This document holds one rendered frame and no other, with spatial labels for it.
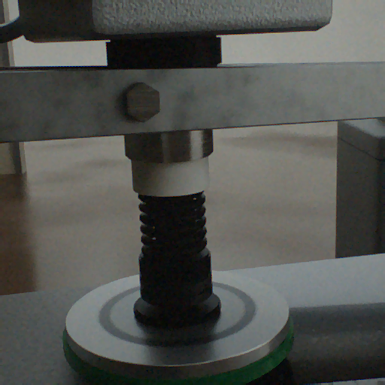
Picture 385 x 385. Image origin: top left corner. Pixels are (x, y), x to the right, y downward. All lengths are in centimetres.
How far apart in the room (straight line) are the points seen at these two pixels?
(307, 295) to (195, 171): 27
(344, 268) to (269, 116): 35
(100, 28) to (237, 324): 29
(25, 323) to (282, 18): 44
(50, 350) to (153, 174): 23
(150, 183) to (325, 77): 18
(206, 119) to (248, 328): 19
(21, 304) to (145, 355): 28
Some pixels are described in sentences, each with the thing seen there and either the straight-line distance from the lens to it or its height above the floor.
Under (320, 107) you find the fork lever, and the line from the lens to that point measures 57.
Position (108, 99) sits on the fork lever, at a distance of 47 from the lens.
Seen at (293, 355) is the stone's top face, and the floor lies 80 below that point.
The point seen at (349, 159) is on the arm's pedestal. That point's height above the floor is 75.
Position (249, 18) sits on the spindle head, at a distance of 47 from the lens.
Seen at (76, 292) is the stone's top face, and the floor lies 80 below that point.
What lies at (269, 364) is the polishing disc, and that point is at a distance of 55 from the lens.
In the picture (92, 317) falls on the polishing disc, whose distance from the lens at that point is 61.
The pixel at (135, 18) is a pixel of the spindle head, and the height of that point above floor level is 112.
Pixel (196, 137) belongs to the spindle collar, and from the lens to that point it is 53.
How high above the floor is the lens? 110
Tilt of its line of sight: 14 degrees down
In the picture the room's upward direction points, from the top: 2 degrees counter-clockwise
